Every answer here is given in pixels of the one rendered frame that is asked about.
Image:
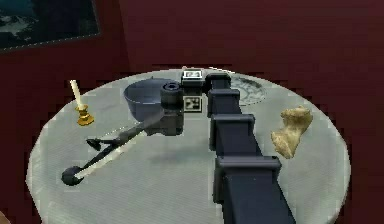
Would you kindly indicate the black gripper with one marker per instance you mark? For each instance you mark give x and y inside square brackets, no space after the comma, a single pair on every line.
[171,111]

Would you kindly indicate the dark framed wall picture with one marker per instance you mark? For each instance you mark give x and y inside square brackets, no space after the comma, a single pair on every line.
[43,21]

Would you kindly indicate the round white table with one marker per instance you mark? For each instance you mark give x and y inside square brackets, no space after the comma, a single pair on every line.
[160,180]

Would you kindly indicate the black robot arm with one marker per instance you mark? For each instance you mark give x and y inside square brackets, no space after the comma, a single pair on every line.
[246,166]

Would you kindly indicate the tan lumpy sculpture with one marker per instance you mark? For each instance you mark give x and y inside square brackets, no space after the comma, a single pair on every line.
[291,131]

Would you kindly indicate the grey patterned plate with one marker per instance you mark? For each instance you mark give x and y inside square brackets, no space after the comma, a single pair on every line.
[248,90]

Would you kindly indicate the white candle in brass holder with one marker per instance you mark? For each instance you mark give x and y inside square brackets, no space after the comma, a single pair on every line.
[81,106]

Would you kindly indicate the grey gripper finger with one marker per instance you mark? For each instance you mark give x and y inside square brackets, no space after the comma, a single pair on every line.
[96,165]

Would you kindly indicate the dark blue mixing bowl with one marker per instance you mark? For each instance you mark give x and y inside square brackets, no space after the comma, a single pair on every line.
[146,100]

